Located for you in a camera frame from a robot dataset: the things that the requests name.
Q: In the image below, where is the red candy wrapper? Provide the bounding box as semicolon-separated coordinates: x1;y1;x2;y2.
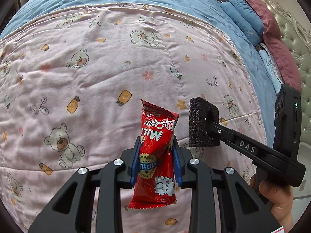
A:
128;100;179;209

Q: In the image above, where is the black foam block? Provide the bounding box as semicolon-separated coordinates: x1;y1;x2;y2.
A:
189;97;220;147

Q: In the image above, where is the person's right hand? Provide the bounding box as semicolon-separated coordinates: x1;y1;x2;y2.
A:
259;180;294;232

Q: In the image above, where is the maroon pillow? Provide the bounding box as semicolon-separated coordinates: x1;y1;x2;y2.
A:
245;0;302;91

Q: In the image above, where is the pink bear-print quilt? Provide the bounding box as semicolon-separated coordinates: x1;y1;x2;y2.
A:
1;4;266;232

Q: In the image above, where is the tufted beige headboard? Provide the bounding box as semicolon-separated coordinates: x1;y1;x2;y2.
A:
251;0;311;117

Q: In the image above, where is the blue pillow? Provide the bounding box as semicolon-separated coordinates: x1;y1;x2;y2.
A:
220;0;264;46

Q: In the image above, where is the blue bed sheet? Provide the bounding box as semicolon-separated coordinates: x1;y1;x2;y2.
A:
1;0;276;146

